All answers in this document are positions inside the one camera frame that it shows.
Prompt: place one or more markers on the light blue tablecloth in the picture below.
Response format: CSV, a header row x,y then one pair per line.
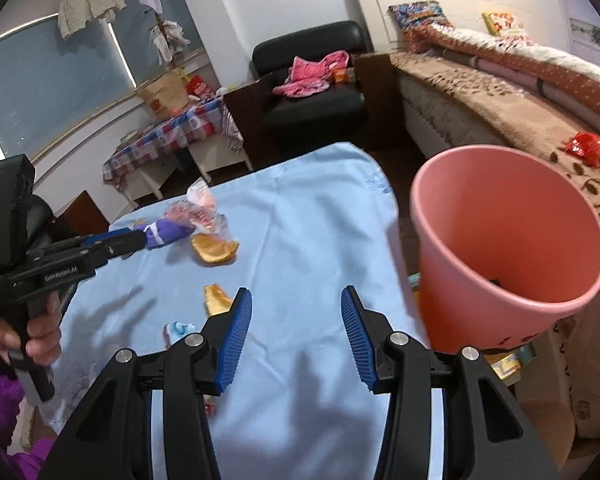
x,y
305,220

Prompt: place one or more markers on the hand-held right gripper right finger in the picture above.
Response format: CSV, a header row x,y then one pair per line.
x,y
357,340

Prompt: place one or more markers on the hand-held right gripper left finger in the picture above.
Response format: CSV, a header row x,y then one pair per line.
x,y
235,340

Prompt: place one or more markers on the white bed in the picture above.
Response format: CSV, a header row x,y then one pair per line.
x,y
430,110

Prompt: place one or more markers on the red snack packet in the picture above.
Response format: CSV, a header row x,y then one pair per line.
x,y
587,147

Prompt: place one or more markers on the clear red-printed plastic bag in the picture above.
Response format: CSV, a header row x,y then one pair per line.
x,y
197,210

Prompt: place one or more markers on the small white blue wrapper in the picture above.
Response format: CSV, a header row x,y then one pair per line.
x,y
177,332

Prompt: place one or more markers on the orange box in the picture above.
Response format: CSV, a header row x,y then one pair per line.
x,y
341,76

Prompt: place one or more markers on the purple snack wrapper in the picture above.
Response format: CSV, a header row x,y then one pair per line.
x,y
167,232

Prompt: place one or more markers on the yellow green box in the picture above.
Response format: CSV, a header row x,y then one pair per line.
x,y
505,362

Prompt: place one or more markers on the beige hanging garment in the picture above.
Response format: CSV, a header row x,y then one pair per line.
x,y
87,2

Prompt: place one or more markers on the yellow flowered pillow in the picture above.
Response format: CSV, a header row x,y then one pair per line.
x,y
502,21

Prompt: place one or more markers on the person's left forearm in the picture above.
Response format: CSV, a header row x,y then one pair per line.
x,y
0,400

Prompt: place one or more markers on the pink dotted garment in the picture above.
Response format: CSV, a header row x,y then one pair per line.
x,y
307,77

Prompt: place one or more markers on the polka dot quilt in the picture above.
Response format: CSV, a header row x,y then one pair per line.
x,y
530,60

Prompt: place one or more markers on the person's left hand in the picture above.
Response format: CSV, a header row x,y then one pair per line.
x,y
45,342

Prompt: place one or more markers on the black leather armchair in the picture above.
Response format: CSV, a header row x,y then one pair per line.
x,y
310,110

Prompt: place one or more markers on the brown paper bag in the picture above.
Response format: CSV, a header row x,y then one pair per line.
x,y
165,92

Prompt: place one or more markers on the hanging white clothes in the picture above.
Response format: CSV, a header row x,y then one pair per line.
x,y
167,37

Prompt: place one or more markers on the small yellow wrapper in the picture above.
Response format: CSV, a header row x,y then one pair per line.
x,y
216,300

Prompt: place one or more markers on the black leather sofa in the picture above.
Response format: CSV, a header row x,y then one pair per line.
x,y
45,220

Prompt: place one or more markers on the checkered tablecloth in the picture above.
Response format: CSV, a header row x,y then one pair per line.
x,y
170,132

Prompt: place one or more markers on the yellow snack wrapper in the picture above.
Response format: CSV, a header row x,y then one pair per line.
x,y
215,250

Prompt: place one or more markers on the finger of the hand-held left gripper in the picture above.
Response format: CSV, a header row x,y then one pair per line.
x,y
122,247
110,236

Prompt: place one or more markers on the colourful printed pillow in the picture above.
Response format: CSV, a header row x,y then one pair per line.
x,y
420,15

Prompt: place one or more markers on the small pink wrapper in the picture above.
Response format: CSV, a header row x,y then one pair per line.
x,y
211,406

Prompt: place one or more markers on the curved window with blinds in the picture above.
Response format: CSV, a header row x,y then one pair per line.
x,y
30,110

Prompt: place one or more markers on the red gift bag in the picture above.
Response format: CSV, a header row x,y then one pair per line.
x,y
197,87

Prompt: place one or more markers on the white desk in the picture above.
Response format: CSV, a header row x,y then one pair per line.
x,y
215,157

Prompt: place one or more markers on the brown leaf-pattern blanket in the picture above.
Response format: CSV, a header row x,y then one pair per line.
x,y
480,100

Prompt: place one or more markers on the pink plastic bin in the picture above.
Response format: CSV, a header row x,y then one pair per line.
x,y
505,230

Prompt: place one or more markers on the lilac sliding wardrobe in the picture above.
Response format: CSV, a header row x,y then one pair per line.
x,y
595,30

